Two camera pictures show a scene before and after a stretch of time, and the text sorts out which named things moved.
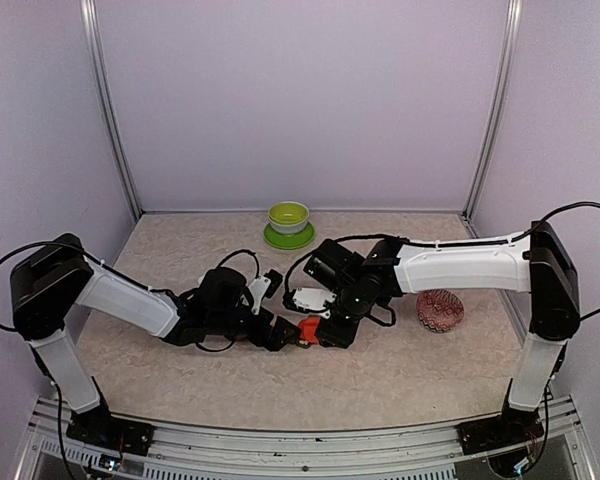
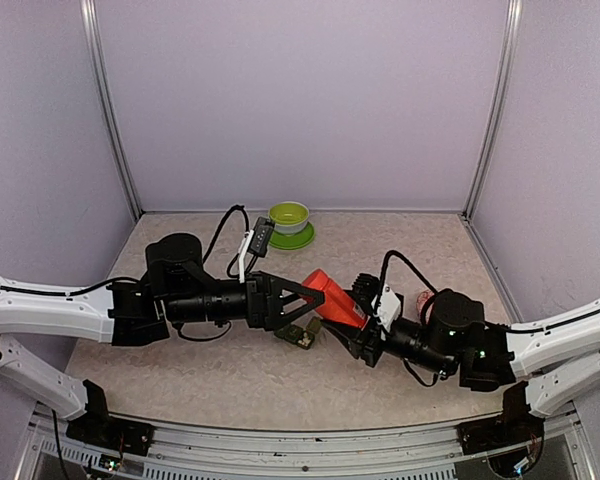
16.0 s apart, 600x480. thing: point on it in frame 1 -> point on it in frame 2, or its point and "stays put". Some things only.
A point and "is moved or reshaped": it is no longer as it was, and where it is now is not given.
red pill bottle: [307, 329] is moved or reshaped
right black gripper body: [343, 334] -> [373, 332]
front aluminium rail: [434, 452] stays put
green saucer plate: [288, 242] stays put
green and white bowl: [288, 217] stays put
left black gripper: [274, 343] -> [264, 289]
